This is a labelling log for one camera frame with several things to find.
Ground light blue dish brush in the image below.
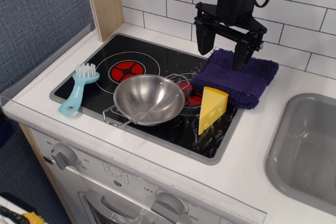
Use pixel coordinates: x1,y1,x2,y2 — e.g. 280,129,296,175
58,63,100,115

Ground yellow cheese wedge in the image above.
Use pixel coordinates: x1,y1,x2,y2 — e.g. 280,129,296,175
198,87,228,135

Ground grey oven knob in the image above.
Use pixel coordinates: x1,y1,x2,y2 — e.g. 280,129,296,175
51,143,77,170
151,193,185,223

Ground stainless steel pot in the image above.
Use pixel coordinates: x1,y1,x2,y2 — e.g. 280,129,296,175
102,73,190,127

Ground grey sink basin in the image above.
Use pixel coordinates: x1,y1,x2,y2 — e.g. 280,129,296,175
265,93,335,215

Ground grey left oven knob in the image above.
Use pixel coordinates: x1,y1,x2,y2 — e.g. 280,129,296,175
51,143,77,170

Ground purple folded cloth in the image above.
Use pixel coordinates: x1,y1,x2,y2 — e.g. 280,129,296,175
191,49,279,110

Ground wooden post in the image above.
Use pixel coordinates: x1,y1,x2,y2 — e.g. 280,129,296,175
89,0,124,42

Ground grey right oven knob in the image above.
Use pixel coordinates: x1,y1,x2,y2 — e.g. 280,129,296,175
151,193,185,223

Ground white toy oven front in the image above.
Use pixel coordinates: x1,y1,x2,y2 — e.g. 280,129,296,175
30,130,266,223

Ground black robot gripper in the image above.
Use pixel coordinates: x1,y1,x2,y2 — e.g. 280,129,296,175
194,0,267,70

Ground yellow black object corner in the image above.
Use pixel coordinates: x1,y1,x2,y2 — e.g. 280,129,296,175
1,193,46,223

